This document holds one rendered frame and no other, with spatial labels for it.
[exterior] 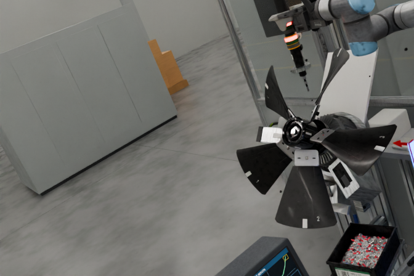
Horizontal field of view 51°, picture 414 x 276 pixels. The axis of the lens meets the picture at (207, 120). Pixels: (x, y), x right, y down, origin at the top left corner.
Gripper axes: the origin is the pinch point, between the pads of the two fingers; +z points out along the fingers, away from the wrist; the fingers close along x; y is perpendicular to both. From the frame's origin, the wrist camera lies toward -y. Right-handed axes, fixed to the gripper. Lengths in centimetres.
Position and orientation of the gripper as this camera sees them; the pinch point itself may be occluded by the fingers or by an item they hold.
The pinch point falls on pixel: (279, 13)
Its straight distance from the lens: 156.7
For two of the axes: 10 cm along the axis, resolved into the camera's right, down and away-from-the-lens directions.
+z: -5.4, -0.4, 8.4
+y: 3.7, 8.9, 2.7
